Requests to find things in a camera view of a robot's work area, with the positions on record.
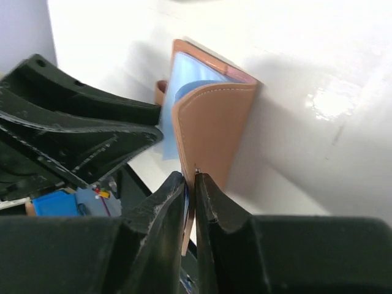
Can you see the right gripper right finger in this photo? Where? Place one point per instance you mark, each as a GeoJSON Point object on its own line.
{"type": "Point", "coordinates": [229, 250]}

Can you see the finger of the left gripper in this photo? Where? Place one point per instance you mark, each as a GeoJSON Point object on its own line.
{"type": "Point", "coordinates": [83, 150]}
{"type": "Point", "coordinates": [41, 83]}

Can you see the tan leather card holder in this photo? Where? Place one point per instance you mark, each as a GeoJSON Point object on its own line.
{"type": "Point", "coordinates": [205, 106]}

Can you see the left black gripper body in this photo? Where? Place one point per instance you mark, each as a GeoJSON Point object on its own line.
{"type": "Point", "coordinates": [25, 174]}

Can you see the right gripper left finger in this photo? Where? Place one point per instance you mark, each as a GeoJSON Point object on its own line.
{"type": "Point", "coordinates": [148, 248]}

